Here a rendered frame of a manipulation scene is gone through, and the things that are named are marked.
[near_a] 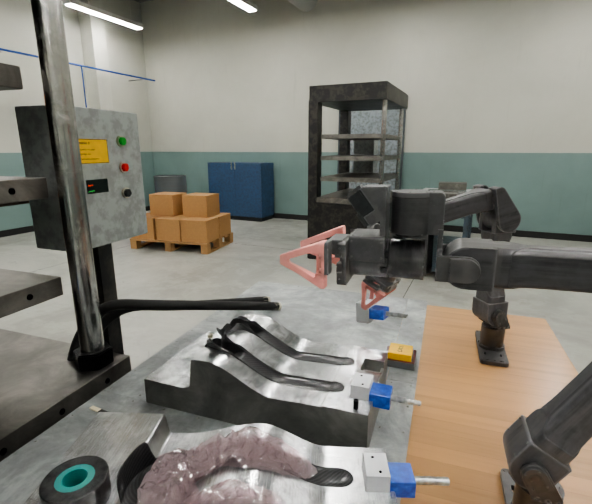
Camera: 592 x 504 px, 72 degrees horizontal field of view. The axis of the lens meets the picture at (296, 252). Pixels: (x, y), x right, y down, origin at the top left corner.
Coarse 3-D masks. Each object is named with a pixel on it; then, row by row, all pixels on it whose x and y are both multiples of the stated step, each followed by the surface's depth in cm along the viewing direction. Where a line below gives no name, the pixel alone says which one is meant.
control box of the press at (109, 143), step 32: (32, 128) 111; (96, 128) 118; (128, 128) 130; (32, 160) 113; (96, 160) 119; (128, 160) 131; (96, 192) 120; (128, 192) 130; (96, 224) 121; (128, 224) 134; (96, 256) 130
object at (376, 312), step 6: (360, 300) 111; (366, 300) 111; (360, 306) 108; (372, 306) 109; (378, 306) 109; (384, 306) 109; (360, 312) 109; (366, 312) 108; (372, 312) 107; (378, 312) 106; (384, 312) 106; (390, 312) 106; (396, 312) 106; (360, 318) 109; (366, 318) 108; (372, 318) 107; (378, 318) 106; (384, 318) 106
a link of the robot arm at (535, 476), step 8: (528, 464) 57; (536, 464) 56; (520, 472) 57; (528, 472) 56; (536, 472) 56; (544, 472) 55; (528, 480) 56; (536, 480) 56; (544, 480) 55; (528, 488) 56; (536, 488) 56; (544, 488) 56; (552, 488) 55; (536, 496) 57; (544, 496) 57; (552, 496) 56; (560, 496) 56
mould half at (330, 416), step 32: (256, 320) 103; (192, 352) 102; (224, 352) 87; (256, 352) 91; (320, 352) 97; (352, 352) 96; (384, 352) 96; (160, 384) 89; (192, 384) 86; (224, 384) 83; (256, 384) 83; (224, 416) 85; (256, 416) 82; (288, 416) 80; (320, 416) 77; (352, 416) 75
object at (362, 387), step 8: (360, 376) 81; (368, 376) 81; (352, 384) 78; (360, 384) 78; (368, 384) 78; (376, 384) 81; (384, 384) 81; (352, 392) 79; (360, 392) 78; (368, 392) 77; (376, 392) 78; (384, 392) 78; (392, 392) 80; (368, 400) 78; (376, 400) 78; (384, 400) 77; (392, 400) 78; (400, 400) 78; (408, 400) 77; (416, 400) 77; (384, 408) 77
